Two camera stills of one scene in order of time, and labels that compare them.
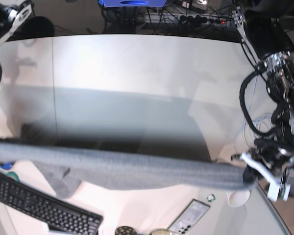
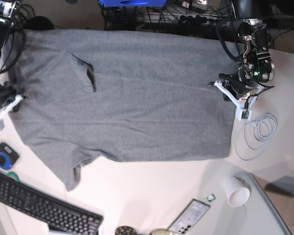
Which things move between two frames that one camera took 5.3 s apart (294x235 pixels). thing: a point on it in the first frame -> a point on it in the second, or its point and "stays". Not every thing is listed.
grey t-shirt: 65,168 -> 127,95
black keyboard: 12,192 stays
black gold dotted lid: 125,230 stays
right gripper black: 273,152 -> 236,87
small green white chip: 211,198 stays
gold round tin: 161,232 stays
